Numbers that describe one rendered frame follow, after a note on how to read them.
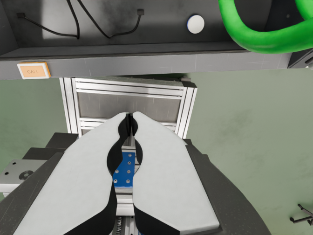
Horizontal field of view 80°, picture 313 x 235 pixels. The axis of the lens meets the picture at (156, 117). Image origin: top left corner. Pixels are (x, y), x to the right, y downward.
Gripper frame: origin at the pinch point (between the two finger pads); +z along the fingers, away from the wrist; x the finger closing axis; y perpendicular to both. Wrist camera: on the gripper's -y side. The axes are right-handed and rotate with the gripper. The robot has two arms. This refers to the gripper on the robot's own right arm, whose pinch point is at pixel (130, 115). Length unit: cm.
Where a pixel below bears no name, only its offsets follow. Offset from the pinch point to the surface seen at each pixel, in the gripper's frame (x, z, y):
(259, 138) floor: 106, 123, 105
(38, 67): -19.3, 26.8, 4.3
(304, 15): 16.7, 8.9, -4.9
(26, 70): -21.7, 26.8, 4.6
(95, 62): -8.7, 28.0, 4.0
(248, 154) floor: 100, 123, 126
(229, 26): 8.7, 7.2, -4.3
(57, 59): -15.9, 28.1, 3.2
